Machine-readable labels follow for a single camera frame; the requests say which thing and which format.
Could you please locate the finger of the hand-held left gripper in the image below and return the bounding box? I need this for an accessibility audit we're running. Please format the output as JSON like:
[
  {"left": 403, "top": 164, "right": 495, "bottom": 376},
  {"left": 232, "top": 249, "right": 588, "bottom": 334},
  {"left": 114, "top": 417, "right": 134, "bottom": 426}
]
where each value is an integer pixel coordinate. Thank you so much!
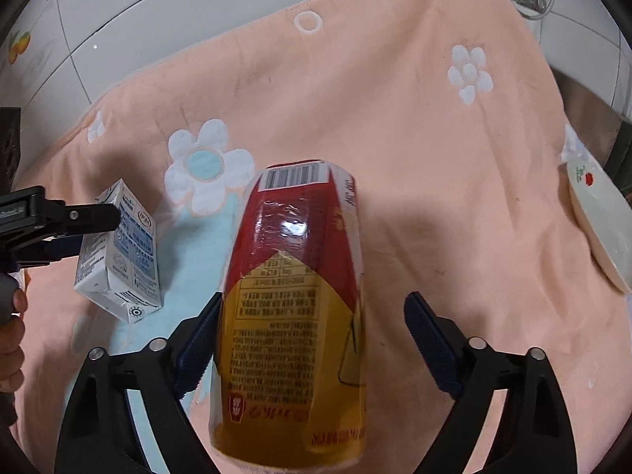
[
  {"left": 42, "top": 201, "right": 122, "bottom": 236},
  {"left": 17, "top": 234, "right": 82, "bottom": 271}
]

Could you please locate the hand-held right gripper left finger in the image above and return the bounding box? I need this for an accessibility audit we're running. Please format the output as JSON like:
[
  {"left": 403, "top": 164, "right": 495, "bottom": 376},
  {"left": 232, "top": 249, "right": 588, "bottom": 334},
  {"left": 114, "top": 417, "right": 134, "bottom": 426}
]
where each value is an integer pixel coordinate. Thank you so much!
[{"left": 54, "top": 292, "right": 224, "bottom": 474}]

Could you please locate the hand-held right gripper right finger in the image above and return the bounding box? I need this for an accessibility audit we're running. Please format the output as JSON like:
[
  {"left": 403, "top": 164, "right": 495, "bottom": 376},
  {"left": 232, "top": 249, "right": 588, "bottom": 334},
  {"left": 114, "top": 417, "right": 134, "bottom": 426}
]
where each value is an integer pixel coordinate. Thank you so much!
[{"left": 404, "top": 291, "right": 578, "bottom": 474}]

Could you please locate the white blue milk carton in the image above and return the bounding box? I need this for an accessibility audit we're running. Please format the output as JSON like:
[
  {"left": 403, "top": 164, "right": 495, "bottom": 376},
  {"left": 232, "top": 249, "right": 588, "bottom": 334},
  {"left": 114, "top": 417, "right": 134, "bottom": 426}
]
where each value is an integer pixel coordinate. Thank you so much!
[{"left": 74, "top": 180, "right": 164, "bottom": 325}]

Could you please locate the red yellow drink carton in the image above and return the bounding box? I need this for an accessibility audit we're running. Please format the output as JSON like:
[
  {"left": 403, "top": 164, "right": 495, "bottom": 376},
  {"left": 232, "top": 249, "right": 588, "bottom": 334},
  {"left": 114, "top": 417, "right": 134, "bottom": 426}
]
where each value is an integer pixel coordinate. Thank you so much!
[{"left": 210, "top": 158, "right": 369, "bottom": 470}]

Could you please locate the person's left hand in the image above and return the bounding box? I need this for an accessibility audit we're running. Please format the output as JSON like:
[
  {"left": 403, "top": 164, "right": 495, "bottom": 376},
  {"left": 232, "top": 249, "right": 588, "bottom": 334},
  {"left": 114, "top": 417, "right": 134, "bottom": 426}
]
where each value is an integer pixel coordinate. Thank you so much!
[{"left": 0, "top": 289, "right": 28, "bottom": 396}]

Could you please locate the dark brown lattice box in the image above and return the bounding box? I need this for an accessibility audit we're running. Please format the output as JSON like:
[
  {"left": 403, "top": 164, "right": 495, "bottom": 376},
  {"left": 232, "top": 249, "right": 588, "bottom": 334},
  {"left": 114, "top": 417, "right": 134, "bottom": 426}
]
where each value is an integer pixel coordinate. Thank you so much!
[{"left": 0, "top": 107, "right": 23, "bottom": 189}]

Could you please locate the peach flower blanket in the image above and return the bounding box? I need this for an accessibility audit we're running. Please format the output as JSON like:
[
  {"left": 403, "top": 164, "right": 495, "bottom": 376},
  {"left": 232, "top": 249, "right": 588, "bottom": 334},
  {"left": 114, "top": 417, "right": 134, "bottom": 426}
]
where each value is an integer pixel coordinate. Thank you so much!
[{"left": 10, "top": 0, "right": 630, "bottom": 474}]

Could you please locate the white plate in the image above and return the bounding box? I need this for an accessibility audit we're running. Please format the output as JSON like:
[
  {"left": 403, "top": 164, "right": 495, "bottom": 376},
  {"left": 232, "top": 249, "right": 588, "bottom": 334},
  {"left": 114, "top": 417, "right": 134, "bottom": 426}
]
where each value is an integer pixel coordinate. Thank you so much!
[{"left": 563, "top": 158, "right": 632, "bottom": 294}]

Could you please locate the orange fruit wall sticker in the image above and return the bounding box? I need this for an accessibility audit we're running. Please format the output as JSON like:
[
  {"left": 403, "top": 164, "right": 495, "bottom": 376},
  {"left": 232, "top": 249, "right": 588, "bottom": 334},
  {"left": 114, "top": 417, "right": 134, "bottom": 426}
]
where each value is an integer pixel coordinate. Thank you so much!
[{"left": 7, "top": 30, "right": 31, "bottom": 65}]

